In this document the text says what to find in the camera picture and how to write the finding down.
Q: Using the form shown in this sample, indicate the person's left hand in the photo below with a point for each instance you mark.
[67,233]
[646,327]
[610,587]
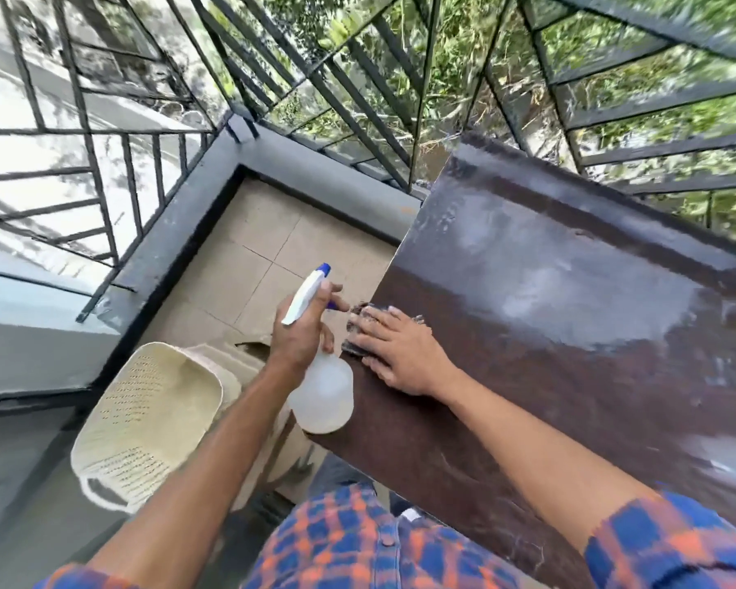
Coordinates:
[294,346]

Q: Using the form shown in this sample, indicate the person's right hand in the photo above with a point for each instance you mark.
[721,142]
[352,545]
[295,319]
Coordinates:
[408,355]

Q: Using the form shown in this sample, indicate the person's left thumb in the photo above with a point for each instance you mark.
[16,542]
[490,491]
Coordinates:
[327,341]

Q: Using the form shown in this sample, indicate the person's right thumb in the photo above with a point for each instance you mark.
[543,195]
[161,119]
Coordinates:
[390,375]

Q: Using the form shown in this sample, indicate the person's right middle finger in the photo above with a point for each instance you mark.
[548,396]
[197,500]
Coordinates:
[365,330]

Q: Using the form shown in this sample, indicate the person's right little finger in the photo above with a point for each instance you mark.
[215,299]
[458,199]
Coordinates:
[405,315]

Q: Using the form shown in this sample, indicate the dark cleaning cloth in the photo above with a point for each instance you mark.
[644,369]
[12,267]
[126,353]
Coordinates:
[357,312]

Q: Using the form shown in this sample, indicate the white spray bottle blue nozzle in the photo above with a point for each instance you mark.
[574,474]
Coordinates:
[322,392]

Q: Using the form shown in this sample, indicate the person's right forearm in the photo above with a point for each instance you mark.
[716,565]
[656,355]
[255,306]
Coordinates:
[540,460]

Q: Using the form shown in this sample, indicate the person's left forearm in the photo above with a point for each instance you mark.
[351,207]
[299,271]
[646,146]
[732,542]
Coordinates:
[196,478]

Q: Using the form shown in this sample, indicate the beige cardboard box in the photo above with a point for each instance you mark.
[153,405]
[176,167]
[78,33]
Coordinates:
[254,361]

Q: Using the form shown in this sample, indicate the blue jeans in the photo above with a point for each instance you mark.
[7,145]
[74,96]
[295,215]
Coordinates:
[343,472]

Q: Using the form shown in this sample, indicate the cream plastic basket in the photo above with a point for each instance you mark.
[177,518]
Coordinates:
[147,423]

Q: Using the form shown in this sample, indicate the green foliage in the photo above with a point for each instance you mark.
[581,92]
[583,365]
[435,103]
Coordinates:
[460,30]

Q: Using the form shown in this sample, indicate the black metal railing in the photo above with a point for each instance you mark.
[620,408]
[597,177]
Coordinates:
[650,149]

